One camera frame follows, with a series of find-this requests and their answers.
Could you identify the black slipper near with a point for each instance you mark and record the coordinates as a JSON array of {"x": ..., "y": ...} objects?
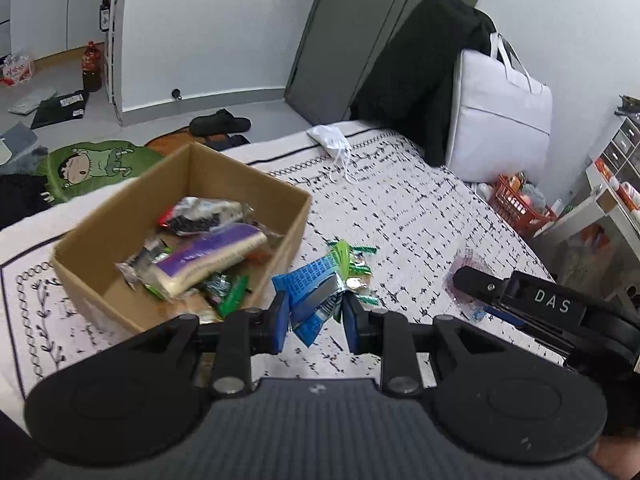
[{"x": 225, "y": 142}]

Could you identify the orange floor mat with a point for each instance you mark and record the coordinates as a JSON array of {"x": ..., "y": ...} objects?
[{"x": 170, "y": 142}]

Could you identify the small green snack packet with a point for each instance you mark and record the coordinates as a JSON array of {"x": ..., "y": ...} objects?
[{"x": 340, "y": 251}]

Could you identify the black flat package on floor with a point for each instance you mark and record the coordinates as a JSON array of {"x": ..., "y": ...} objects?
[{"x": 60, "y": 109}]

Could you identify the orange cracker packet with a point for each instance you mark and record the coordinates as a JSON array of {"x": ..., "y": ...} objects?
[{"x": 193, "y": 302}]

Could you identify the black jacket on chair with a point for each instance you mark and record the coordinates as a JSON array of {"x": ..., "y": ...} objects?
[{"x": 409, "y": 88}]

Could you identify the dark soda bottle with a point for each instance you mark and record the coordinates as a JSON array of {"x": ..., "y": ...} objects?
[{"x": 91, "y": 68}]

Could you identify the clear dark snack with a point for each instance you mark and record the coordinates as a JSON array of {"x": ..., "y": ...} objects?
[{"x": 196, "y": 215}]

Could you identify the white desk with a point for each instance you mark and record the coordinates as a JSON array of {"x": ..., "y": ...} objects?
[{"x": 594, "y": 245}]

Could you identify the blue snack packet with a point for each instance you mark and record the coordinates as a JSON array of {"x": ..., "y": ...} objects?
[{"x": 314, "y": 291}]

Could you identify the light blue candy packet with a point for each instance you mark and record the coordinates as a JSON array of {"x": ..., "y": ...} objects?
[{"x": 474, "y": 312}]

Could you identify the small drawer organizer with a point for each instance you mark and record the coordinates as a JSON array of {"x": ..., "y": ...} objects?
[{"x": 621, "y": 150}]

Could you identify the white face mask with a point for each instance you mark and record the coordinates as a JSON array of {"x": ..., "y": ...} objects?
[{"x": 333, "y": 141}]

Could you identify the purple wafer snack pack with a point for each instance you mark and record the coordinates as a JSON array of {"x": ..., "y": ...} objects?
[{"x": 203, "y": 256}]

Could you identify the black slipper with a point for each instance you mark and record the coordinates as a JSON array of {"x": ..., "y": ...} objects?
[
  {"x": 225, "y": 142},
  {"x": 221, "y": 122}
]

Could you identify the white narrow rack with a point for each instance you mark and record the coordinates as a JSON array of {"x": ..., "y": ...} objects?
[{"x": 108, "y": 26}]

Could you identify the green cartoon floor mat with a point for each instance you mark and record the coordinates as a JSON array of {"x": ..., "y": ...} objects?
[{"x": 84, "y": 167}]

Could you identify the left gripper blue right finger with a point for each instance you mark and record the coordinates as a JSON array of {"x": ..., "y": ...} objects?
[{"x": 387, "y": 335}]

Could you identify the red plastic basket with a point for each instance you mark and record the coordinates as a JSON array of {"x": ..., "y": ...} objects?
[{"x": 516, "y": 211}]

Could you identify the white laptop tote bag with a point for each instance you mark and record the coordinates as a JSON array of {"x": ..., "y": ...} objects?
[{"x": 501, "y": 116}]

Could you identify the black slipper far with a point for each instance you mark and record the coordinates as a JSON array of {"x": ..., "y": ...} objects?
[{"x": 221, "y": 122}]

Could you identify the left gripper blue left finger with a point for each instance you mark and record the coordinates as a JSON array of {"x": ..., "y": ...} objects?
[{"x": 244, "y": 334}]

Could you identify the green biscuit packet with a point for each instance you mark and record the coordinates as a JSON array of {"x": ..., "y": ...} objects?
[{"x": 360, "y": 276}]

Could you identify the grey door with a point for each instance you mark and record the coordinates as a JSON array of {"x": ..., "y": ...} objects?
[{"x": 340, "y": 43}]

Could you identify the red snack bar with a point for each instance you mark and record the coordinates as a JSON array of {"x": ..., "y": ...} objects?
[{"x": 164, "y": 221}]

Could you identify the green red snack bag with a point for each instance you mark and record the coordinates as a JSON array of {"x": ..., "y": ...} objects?
[{"x": 224, "y": 292}]

